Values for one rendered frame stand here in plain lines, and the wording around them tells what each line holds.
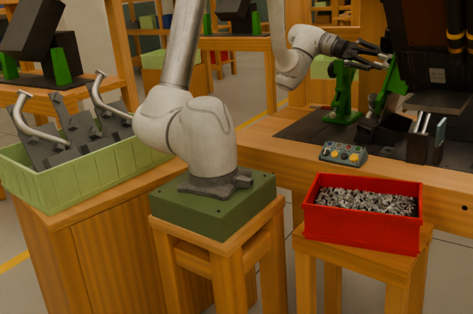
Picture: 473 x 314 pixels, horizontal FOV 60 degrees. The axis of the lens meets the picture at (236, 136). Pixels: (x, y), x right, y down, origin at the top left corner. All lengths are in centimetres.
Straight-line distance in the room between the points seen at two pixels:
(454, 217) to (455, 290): 106
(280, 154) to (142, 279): 81
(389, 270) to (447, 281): 129
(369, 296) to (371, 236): 111
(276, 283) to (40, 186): 89
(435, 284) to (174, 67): 174
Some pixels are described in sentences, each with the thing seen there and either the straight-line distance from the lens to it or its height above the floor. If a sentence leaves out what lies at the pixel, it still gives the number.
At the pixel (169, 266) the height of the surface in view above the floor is 68.
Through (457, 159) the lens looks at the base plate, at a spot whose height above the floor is 90.
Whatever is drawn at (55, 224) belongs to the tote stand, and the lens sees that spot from 159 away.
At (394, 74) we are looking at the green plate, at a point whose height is 117.
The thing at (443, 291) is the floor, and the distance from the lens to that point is 240.
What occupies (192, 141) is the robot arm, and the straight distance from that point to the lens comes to 117.
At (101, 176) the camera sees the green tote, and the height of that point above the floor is 85.
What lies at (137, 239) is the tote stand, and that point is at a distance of 177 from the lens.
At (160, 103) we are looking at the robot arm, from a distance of 130.
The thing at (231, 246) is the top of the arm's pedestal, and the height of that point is 84.
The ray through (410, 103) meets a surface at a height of 113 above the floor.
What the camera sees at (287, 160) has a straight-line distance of 155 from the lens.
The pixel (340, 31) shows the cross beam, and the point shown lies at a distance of 209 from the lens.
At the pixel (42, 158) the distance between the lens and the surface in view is 183.
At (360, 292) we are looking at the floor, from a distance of 230.
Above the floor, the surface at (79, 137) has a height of 94.
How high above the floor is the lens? 152
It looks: 21 degrees down
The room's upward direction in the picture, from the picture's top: 5 degrees counter-clockwise
